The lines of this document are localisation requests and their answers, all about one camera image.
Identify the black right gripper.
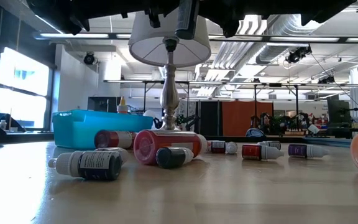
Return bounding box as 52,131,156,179
175,0,301,40

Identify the yellow-tip coloring bottle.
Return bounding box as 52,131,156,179
116,96,130,114

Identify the large red coloring bottle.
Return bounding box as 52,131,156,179
133,129,209,166

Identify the maroon white-label coloring bottle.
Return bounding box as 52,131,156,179
94,129,137,150

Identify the white food coloring bottle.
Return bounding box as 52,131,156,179
94,146,131,165

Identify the blue plastic bin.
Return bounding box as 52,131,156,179
52,108,154,150

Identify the black food coloring bottle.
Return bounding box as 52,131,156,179
48,150,124,182

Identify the small dark red coloring bottle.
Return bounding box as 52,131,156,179
208,140,239,155

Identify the red food coloring bottle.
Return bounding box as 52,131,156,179
241,144,285,162

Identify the gray food coloring bottle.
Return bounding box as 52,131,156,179
255,140,282,151

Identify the dark green food coloring bottle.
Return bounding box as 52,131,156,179
155,146,195,170

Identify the purple food coloring bottle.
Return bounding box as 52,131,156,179
288,143,331,159

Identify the white shade silver table lamp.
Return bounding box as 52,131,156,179
128,7,213,131

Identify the orange partition panel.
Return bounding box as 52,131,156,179
221,100,274,137

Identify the blue domed object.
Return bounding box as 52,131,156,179
245,128,267,138

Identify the background robot workstation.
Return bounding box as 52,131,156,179
249,111,315,136

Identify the black cabinet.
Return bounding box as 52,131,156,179
87,96,122,114

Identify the black background monitor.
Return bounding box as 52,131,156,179
326,98,352,126

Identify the black angled stand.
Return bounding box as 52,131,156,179
0,112,27,135

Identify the black overhead camera rig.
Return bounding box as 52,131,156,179
285,44,313,65
317,75,336,85

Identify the black wall-mounted speaker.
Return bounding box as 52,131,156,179
83,52,96,66

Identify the black table frame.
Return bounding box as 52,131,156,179
0,130,358,146

